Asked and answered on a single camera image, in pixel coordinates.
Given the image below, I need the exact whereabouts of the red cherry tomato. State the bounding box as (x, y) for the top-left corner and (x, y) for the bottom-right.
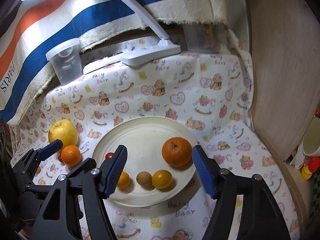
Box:
(105, 152), (114, 159)

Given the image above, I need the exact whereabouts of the small orange kumquat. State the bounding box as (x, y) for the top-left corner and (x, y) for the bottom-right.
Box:
(117, 171), (131, 190)

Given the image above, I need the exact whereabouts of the brown longan fruit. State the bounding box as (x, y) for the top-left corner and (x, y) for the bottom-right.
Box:
(136, 171), (152, 187)

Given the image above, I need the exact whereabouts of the yellow round tomato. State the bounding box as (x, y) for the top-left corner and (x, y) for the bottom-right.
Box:
(152, 170), (173, 189)

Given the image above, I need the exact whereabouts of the orange mandarin with stem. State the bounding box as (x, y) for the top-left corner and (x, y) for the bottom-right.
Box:
(161, 137), (192, 167)

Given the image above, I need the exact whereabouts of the orange beside pomelo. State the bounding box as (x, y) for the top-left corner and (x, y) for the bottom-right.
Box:
(61, 145), (82, 167)

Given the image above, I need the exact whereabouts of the dark red small fruit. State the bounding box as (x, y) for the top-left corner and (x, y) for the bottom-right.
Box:
(58, 155), (63, 163)

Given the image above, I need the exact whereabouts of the large yellow pomelo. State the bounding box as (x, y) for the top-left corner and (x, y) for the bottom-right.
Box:
(48, 119), (79, 148)

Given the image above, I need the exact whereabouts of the cream round plate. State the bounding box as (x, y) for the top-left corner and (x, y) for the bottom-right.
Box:
(92, 116), (197, 207)

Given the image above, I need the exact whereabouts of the red yellow toy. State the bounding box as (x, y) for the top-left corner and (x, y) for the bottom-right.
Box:
(300, 157), (319, 181)

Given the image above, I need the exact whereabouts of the white mug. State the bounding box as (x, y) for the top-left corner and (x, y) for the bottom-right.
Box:
(295, 116), (320, 169)

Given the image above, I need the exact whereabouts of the clear lidded plastic container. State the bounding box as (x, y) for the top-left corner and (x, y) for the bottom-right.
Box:
(46, 38), (83, 85)

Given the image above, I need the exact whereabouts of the white desk lamp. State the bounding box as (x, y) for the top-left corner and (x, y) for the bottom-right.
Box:
(19, 0), (182, 68)

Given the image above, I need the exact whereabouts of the baby bear print cloth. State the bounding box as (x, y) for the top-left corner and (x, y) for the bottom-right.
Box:
(10, 31), (300, 239)

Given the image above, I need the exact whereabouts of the striped Paris towel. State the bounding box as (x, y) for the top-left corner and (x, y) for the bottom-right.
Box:
(1, 0), (227, 126)

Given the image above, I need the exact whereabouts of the wooden chair back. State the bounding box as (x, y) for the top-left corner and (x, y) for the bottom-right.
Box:
(247, 0), (319, 231)

